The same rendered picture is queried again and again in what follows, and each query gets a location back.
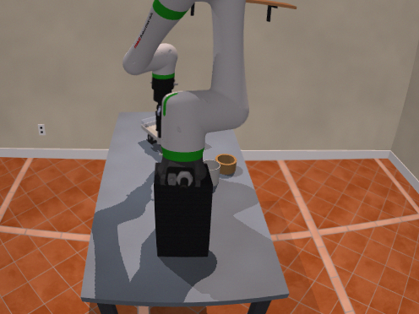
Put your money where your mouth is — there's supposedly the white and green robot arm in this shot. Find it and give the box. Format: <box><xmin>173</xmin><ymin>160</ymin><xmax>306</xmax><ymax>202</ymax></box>
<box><xmin>122</xmin><ymin>0</ymin><xmax>249</xmax><ymax>194</ymax></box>

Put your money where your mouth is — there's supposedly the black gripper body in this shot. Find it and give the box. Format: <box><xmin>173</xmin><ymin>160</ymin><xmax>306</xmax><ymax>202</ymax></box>
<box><xmin>154</xmin><ymin>90</ymin><xmax>171</xmax><ymax>109</ymax></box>

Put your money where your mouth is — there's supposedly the grey cup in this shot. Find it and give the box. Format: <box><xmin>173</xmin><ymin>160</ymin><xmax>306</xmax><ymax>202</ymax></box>
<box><xmin>204</xmin><ymin>160</ymin><xmax>220</xmax><ymax>186</ymax></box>

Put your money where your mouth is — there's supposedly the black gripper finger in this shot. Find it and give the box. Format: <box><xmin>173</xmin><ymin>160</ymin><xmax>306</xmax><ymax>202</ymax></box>
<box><xmin>155</xmin><ymin>105</ymin><xmax>161</xmax><ymax>144</ymax></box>

